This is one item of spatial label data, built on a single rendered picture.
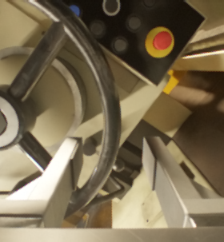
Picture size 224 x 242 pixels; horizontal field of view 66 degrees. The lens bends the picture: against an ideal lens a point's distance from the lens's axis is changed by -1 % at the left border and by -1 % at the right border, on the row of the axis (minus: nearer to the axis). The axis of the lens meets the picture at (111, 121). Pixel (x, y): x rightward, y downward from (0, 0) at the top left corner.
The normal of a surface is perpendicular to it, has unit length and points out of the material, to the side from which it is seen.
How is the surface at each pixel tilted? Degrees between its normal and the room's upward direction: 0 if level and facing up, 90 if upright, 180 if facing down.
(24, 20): 90
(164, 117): 90
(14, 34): 90
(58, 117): 118
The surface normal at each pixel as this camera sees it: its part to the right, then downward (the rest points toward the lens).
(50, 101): 0.13, 0.25
